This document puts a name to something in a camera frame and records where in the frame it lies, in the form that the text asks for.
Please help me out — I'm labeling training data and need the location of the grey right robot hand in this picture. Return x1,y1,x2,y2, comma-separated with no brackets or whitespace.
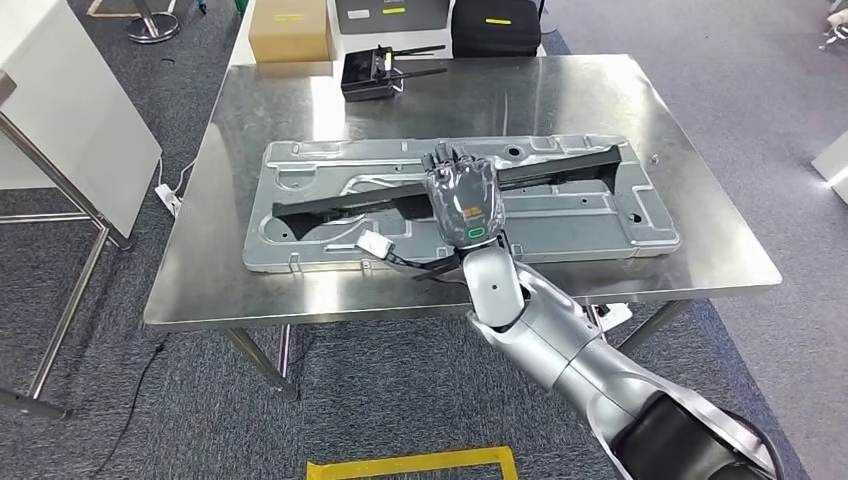
421,142,506,250

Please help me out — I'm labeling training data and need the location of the stamped silver metal panel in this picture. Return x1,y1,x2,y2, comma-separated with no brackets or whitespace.
241,132,682,275

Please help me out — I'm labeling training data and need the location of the steel workbench table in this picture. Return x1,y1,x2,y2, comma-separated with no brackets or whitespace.
144,54,783,402

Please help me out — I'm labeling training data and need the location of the yellow floor tape square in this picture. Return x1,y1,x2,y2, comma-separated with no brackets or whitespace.
305,445,519,480

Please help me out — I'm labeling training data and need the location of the white power strip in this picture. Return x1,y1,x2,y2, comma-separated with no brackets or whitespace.
586,302,634,333
154,184,183,219

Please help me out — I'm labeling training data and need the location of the white cabinet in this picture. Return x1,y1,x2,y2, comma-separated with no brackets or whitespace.
0,0,164,240

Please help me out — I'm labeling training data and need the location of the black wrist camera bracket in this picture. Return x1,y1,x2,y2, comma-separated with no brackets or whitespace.
382,246,468,283

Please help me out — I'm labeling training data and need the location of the office chair base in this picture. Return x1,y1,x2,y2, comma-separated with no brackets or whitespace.
818,0,848,53

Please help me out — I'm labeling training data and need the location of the cardboard box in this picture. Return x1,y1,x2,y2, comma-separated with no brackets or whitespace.
248,0,335,64

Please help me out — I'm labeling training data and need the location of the black carry case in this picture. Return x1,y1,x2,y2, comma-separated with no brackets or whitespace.
450,0,543,59

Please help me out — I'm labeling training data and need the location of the chrome pedestal base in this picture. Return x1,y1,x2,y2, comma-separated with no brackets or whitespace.
124,0,181,45

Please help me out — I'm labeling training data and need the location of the white table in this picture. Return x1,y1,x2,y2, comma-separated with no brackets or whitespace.
228,0,548,77

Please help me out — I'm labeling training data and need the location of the black plastic car part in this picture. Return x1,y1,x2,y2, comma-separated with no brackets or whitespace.
271,144,624,243

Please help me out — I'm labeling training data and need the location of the dark grey laptop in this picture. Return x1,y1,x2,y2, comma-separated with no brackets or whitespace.
334,0,453,36

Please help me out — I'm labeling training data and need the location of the black remote with antennas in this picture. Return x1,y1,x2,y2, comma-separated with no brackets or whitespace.
340,44,449,103

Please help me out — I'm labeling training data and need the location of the white box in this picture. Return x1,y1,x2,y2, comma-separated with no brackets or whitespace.
811,129,848,205

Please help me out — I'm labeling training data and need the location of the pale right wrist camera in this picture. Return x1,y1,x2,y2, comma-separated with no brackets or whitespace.
355,230,397,260

